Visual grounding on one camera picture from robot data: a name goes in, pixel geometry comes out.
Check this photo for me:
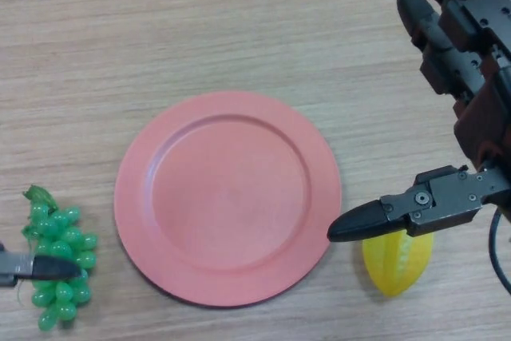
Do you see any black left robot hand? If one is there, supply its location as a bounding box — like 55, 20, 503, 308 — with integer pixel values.
0, 241, 81, 288

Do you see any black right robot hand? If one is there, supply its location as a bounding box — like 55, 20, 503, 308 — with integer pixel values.
327, 0, 511, 243

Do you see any green plastic grape bunch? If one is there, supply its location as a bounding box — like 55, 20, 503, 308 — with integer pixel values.
20, 184, 99, 334

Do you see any pink round plate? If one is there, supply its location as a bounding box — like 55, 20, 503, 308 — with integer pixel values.
113, 91, 343, 309

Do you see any yellow plastic starfruit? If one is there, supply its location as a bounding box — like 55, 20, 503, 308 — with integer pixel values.
361, 231, 434, 298

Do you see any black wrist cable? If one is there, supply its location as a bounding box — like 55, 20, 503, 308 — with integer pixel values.
489, 209, 511, 292

